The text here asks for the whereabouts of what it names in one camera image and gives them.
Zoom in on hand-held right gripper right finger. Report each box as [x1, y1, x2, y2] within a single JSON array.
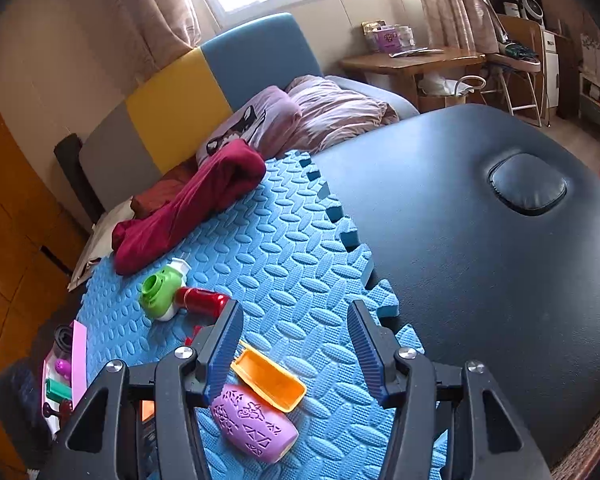
[[346, 299, 554, 480]]

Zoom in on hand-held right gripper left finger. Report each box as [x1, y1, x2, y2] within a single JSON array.
[[37, 300, 245, 480]]

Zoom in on red cylinder toy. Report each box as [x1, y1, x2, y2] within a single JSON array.
[[174, 287, 231, 319]]

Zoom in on orange shell toy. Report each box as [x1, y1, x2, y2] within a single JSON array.
[[231, 342, 307, 414]]

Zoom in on light green toy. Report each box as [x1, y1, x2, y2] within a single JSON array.
[[139, 257, 189, 322]]

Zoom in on purple patterned barrel toy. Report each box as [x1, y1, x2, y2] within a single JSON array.
[[209, 383, 300, 464]]

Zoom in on pink cardboard box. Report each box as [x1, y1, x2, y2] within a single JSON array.
[[41, 320, 89, 433]]

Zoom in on dark green toy piece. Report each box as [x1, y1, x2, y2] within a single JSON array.
[[46, 380, 76, 404]]

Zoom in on blue foam mat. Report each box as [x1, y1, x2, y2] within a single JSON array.
[[75, 149, 448, 480]]

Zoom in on dark red cloth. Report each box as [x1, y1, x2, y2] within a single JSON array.
[[112, 138, 267, 276]]

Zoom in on white bag with papers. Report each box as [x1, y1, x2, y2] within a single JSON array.
[[68, 199, 137, 292]]

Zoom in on black rolled mat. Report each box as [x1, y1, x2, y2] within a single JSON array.
[[54, 133, 104, 233]]

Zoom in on purple cat print pillow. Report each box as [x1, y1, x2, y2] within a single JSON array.
[[196, 85, 302, 167]]

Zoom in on black round cushion plug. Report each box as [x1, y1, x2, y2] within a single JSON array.
[[487, 152, 568, 217]]

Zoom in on pink blanket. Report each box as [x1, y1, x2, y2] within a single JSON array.
[[286, 75, 400, 154]]

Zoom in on wooden wardrobe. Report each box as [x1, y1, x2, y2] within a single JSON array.
[[0, 55, 88, 376]]

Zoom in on grey yellow blue headboard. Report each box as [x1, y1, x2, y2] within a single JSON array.
[[77, 12, 327, 213]]

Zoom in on white plastic bag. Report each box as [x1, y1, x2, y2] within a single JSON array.
[[419, 74, 485, 99]]

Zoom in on wooden desk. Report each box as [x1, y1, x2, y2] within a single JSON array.
[[339, 46, 487, 111]]

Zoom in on papers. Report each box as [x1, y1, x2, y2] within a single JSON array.
[[389, 47, 446, 58]]

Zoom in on purple box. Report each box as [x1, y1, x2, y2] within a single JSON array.
[[362, 21, 417, 54]]

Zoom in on folding chair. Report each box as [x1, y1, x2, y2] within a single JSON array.
[[480, 14, 547, 127]]

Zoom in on white cabinet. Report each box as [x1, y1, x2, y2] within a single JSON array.
[[541, 29, 562, 111]]

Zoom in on pink patterned curtain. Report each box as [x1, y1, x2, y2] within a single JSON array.
[[409, 0, 487, 54], [104, 0, 204, 78]]

